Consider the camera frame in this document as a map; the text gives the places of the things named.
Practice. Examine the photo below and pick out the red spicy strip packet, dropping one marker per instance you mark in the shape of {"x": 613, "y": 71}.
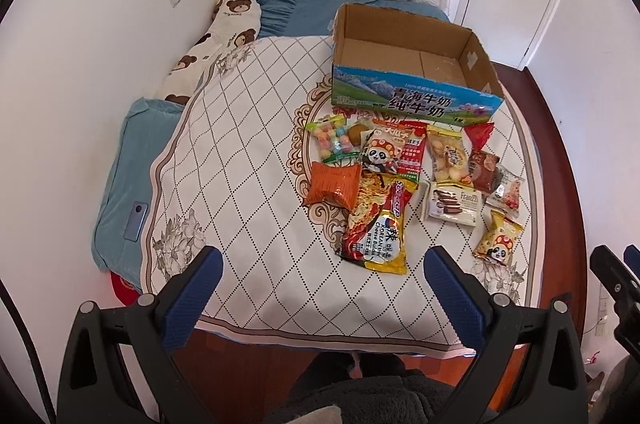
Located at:
{"x": 409, "y": 165}

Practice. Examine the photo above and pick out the white diamond pattern bedspread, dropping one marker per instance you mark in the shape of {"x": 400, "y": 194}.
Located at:
{"x": 235, "y": 175}

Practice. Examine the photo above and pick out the Franzzi chocolate cookie pack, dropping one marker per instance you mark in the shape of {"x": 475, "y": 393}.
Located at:
{"x": 453, "y": 203}

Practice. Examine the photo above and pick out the Sedaap instant noodle pack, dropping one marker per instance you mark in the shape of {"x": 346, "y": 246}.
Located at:
{"x": 375, "y": 234}

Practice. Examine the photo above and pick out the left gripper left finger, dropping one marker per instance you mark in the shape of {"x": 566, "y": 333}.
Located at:
{"x": 95, "y": 386}

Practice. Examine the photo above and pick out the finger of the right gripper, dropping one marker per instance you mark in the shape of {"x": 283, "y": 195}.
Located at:
{"x": 632, "y": 255}
{"x": 614, "y": 275}

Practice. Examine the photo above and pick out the white oat cookie packet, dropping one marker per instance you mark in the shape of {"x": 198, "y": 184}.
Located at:
{"x": 506, "y": 192}

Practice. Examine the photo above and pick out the colourful candy ball bag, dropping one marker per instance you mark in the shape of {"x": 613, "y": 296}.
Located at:
{"x": 332, "y": 138}

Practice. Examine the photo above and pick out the small yellow panda snack bag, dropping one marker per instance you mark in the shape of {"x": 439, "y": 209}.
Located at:
{"x": 499, "y": 241}

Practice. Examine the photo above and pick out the blue smartphone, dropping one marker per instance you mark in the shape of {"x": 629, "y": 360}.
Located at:
{"x": 135, "y": 221}

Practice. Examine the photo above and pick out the white power strip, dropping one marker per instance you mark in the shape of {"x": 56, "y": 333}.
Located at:
{"x": 604, "y": 300}

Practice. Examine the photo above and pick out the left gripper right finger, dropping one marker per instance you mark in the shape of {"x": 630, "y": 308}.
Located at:
{"x": 551, "y": 384}

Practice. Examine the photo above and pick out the orange puffed snack bag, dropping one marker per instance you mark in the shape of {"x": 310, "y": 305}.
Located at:
{"x": 337, "y": 185}

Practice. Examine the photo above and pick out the blue bed sheet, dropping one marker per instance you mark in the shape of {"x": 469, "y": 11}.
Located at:
{"x": 147, "y": 129}

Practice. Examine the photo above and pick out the red round object under bed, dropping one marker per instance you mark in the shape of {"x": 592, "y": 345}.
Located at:
{"x": 124, "y": 291}

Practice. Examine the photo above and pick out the open cardboard milk box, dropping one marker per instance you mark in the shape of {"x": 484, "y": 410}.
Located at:
{"x": 395, "y": 62}

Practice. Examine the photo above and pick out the bear print pillow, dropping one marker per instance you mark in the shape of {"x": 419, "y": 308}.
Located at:
{"x": 234, "y": 23}

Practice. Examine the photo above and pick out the yellow biscuit snack bag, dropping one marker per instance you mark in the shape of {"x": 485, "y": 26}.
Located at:
{"x": 450, "y": 161}

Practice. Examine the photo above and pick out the panda sunflower seed bag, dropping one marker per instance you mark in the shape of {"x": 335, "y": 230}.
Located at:
{"x": 382, "y": 150}

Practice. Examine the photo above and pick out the small red snack packet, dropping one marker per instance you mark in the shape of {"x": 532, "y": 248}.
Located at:
{"x": 479, "y": 135}

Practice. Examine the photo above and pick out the brown cracker packet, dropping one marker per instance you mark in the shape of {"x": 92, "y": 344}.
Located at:
{"x": 483, "y": 168}

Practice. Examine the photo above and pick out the packaged brown braised egg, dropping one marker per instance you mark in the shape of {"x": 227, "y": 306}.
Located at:
{"x": 354, "y": 133}

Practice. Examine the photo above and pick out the dark fuzzy clothing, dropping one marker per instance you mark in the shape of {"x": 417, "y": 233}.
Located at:
{"x": 339, "y": 387}

